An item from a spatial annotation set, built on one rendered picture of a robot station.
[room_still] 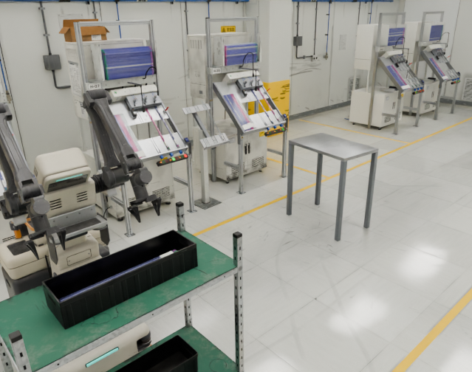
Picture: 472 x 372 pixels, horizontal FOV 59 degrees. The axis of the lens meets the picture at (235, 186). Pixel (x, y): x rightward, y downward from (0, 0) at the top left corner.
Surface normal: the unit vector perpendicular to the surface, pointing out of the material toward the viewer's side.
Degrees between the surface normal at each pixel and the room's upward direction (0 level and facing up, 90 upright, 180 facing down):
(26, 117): 90
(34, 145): 90
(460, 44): 90
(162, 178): 90
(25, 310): 0
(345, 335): 0
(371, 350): 0
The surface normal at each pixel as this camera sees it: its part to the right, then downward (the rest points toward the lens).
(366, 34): -0.74, 0.27
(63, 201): 0.66, 0.40
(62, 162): 0.44, -0.50
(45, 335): -0.02, -0.92
